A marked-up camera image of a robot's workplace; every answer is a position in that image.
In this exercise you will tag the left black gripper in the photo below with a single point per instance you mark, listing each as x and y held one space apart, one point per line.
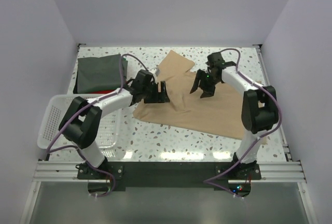
158 97

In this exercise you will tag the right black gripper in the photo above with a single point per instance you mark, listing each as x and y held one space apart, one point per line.
208 92

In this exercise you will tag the beige t-shirt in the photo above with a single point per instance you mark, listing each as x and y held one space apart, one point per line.
217 115

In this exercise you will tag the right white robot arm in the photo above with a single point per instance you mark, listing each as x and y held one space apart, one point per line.
260 115

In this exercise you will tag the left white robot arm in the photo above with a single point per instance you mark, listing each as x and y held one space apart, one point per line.
81 121

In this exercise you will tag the folded red t-shirt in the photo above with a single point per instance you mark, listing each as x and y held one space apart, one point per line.
103 93

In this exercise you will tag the folded grey t-shirt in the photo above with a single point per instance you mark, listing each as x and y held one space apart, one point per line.
100 74

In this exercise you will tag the white plastic basket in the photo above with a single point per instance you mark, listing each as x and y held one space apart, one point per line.
107 135

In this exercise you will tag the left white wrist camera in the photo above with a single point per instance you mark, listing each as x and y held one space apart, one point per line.
155 71

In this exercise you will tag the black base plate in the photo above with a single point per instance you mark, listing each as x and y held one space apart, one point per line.
118 176

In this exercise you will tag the aluminium frame rail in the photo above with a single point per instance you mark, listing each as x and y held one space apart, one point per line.
58 196

